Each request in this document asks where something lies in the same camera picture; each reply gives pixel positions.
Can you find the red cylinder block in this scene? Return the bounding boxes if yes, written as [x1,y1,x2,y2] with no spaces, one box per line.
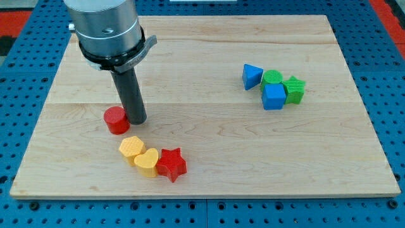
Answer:
[103,106,130,135]

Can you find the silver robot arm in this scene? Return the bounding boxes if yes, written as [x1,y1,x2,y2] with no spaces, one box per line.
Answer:
[64,0,157,73]

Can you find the wooden board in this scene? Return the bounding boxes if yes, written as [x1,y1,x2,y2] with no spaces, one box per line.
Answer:
[10,15,401,200]

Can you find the red star block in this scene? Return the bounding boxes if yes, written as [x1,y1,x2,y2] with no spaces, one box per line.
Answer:
[156,148,187,182]

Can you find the blue triangle block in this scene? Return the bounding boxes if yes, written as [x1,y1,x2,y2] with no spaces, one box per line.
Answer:
[242,64,263,91]

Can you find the blue cube block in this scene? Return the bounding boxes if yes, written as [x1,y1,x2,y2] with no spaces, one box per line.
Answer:
[262,84,286,110]

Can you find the yellow heart block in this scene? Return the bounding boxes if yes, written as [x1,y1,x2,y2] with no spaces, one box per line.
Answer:
[134,148,159,178]

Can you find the green cylinder block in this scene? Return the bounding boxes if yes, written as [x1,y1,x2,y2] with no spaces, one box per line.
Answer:
[260,70,283,91]

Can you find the yellow hexagon block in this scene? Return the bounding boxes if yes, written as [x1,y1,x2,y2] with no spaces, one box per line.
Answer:
[118,136,146,167]

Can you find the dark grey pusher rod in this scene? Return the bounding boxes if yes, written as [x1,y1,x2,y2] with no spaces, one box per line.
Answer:
[111,68,147,125]

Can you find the green star block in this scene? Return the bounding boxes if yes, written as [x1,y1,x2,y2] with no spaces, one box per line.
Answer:
[282,75,306,105]

